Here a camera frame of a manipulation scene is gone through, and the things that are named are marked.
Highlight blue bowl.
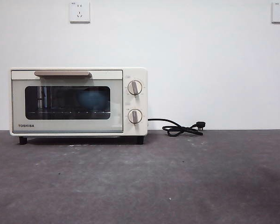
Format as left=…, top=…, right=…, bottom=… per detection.
left=77, top=90, right=107, bottom=112

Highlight glass oven door beige handle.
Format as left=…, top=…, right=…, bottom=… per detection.
left=11, top=70, right=124, bottom=134

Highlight cream Toshiba toaster oven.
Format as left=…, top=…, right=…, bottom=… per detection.
left=9, top=67, right=148, bottom=145

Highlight beige oven knob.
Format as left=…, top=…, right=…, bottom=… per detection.
left=127, top=80, right=143, bottom=97
left=127, top=108, right=143, bottom=125

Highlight metal wire oven rack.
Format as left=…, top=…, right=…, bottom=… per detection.
left=28, top=109, right=110, bottom=115

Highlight black power cable with plug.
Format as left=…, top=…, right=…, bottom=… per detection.
left=147, top=118, right=206, bottom=137

